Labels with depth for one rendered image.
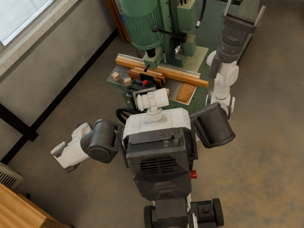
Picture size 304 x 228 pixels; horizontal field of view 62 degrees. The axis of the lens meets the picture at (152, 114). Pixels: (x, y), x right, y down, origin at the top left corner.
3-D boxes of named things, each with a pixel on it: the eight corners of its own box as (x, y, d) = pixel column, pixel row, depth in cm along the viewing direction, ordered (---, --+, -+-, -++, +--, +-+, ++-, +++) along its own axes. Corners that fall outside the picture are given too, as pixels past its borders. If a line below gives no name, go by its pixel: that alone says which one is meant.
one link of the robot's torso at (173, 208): (192, 243, 104) (187, 216, 95) (160, 245, 105) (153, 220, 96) (185, 189, 128) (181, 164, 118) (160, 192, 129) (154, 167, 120)
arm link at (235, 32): (255, 31, 81) (241, 61, 90) (262, 19, 87) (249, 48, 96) (218, 18, 84) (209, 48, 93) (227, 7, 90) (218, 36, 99)
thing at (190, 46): (179, 54, 165) (178, 40, 155) (183, 46, 168) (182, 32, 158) (193, 57, 161) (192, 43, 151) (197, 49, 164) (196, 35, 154)
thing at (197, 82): (116, 64, 179) (115, 59, 175) (118, 62, 180) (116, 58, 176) (207, 88, 154) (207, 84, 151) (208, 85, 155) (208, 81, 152)
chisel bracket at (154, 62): (145, 68, 160) (143, 59, 153) (155, 53, 166) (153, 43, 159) (156, 71, 157) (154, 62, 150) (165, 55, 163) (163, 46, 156)
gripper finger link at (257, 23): (263, 4, 80) (255, 22, 85) (261, 8, 78) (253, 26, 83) (268, 6, 80) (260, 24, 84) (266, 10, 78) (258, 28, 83)
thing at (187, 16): (178, 29, 150) (175, 7, 137) (183, 19, 153) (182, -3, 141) (191, 31, 147) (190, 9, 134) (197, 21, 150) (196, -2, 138)
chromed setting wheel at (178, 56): (174, 63, 162) (172, 49, 151) (182, 49, 167) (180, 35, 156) (178, 64, 161) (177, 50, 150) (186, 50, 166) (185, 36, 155)
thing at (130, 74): (129, 78, 170) (127, 72, 164) (130, 77, 170) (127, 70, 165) (161, 87, 161) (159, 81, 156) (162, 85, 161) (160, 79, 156)
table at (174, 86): (101, 96, 174) (98, 91, 168) (123, 64, 186) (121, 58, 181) (183, 123, 151) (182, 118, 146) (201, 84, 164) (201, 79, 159)
